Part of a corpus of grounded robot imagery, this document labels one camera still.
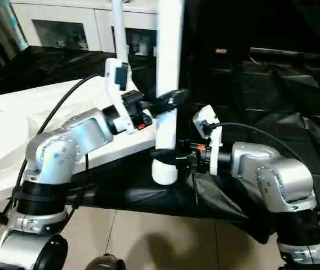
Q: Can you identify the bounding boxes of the white plastic table leg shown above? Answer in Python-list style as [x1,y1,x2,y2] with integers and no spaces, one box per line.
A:
[150,0,185,187]
[110,0,128,64]

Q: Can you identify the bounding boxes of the white plastic table top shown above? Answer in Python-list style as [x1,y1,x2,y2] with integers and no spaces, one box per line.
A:
[0,75,162,209]

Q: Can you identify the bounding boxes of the black work mat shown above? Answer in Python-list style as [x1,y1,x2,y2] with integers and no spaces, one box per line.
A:
[0,45,320,245]

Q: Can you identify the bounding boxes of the white glass-door cabinet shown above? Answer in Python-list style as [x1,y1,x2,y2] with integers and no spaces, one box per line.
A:
[8,0,162,58]

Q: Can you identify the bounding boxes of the black flat device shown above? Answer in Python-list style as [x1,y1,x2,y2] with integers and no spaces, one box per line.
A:
[249,47,299,61]

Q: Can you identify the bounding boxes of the light blue plastic strip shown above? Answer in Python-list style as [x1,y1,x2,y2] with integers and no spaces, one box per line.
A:
[0,0,29,52]

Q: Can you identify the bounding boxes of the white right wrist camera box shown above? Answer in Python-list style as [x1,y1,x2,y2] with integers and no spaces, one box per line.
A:
[192,104,224,176]

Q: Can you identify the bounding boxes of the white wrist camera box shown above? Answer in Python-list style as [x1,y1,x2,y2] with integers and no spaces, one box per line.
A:
[104,57,137,136]
[192,104,224,176]

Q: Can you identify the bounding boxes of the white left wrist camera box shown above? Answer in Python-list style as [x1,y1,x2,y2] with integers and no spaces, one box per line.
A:
[104,57,137,136]

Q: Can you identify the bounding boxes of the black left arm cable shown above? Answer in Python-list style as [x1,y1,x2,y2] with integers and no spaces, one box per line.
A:
[12,73,109,195]

